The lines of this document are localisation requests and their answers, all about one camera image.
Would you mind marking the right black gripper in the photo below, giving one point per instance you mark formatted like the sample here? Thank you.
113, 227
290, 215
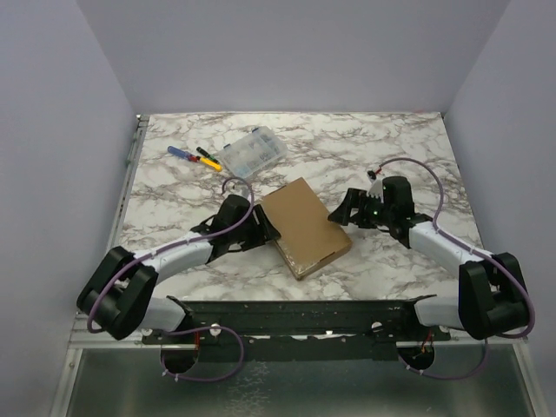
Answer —
357, 208

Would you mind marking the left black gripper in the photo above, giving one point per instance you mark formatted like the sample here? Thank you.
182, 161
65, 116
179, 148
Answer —
264, 230

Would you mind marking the brown cardboard express box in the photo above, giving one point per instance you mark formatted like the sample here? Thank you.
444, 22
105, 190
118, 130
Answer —
309, 241

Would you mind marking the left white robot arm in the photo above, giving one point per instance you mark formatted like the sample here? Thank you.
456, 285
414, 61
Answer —
118, 298

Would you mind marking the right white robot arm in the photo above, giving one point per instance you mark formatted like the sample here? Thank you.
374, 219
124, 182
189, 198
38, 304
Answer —
489, 301

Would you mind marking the clear plastic organizer box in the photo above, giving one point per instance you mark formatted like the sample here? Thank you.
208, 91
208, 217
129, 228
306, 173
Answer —
256, 151

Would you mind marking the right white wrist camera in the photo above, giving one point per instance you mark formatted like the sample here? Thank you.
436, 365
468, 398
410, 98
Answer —
376, 187

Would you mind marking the yellow handled screwdriver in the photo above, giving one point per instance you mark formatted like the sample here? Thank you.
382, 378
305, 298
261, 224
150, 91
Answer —
214, 165

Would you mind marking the blue handled screwdriver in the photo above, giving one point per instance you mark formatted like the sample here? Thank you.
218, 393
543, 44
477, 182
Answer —
182, 154

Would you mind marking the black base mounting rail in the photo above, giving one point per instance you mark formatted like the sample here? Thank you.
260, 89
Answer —
285, 330

